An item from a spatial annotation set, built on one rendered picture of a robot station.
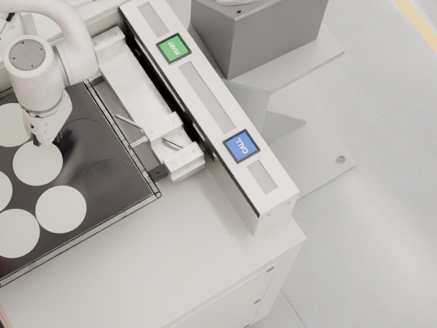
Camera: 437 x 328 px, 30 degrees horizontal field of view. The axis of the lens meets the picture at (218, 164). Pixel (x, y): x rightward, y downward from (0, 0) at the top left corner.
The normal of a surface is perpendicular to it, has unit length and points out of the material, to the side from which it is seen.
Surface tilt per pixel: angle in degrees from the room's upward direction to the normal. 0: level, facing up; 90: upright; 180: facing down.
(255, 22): 90
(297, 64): 0
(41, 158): 1
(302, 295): 0
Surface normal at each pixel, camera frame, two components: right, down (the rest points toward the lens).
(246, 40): 0.49, 0.81
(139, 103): 0.05, -0.39
